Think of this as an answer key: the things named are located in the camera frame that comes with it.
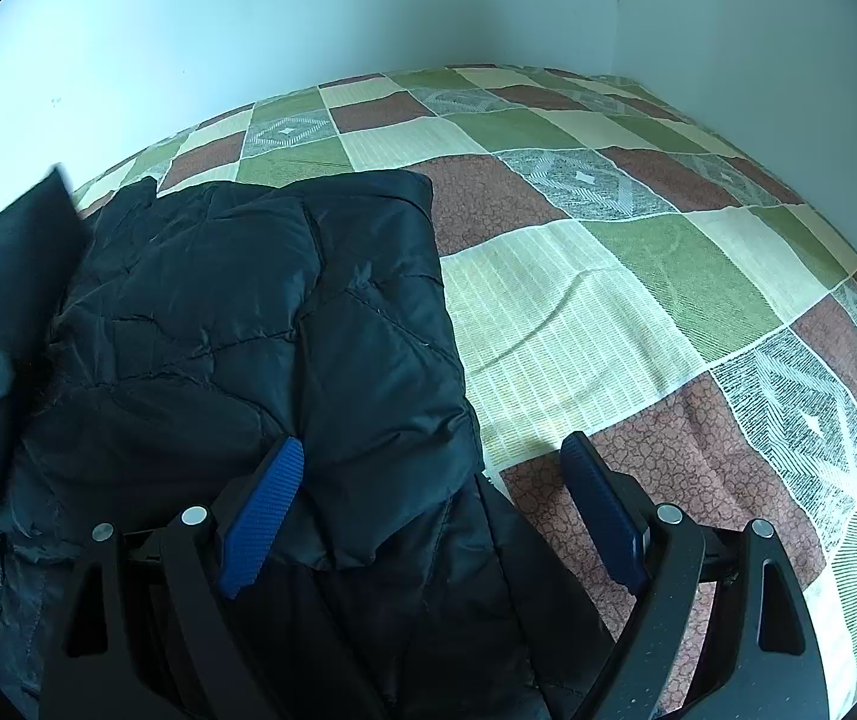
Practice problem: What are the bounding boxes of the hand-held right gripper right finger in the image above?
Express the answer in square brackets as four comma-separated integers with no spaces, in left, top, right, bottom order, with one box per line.
[559,431,831,720]

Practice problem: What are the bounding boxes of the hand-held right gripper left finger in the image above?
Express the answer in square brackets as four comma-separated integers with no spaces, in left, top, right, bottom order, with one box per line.
[38,435,306,720]

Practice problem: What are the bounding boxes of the black puffer jacket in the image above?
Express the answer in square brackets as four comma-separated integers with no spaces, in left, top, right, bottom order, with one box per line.
[0,163,624,720]

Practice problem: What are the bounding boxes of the checkered bed sheet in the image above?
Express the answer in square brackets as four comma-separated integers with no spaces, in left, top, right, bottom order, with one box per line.
[72,66,857,720]

